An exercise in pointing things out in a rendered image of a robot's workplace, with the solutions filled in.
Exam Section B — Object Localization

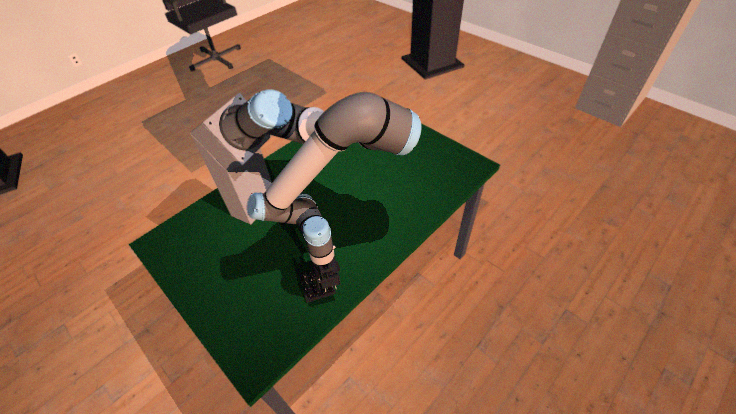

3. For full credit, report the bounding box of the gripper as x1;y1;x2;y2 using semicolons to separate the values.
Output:
312;256;341;292

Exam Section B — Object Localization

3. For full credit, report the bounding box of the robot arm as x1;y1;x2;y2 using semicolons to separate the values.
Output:
219;89;421;265

